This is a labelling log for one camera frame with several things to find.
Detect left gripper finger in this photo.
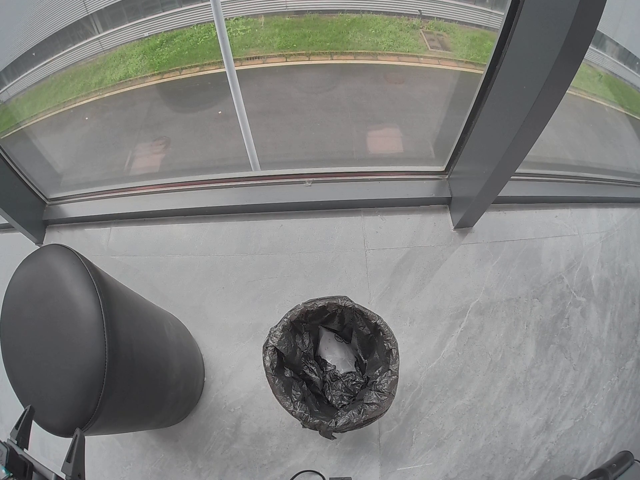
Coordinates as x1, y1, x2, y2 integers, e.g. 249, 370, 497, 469
9, 405, 35, 464
60, 427, 87, 480

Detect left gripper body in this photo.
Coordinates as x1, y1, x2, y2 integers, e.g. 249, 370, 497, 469
7, 440, 69, 480

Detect window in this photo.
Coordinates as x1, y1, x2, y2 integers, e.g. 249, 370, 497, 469
0, 0, 640, 243

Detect white printed wrapper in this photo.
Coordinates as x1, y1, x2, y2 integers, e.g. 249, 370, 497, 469
316, 325, 362, 372

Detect dark grey round chair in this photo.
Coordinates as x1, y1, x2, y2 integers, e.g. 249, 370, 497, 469
0, 243, 206, 439

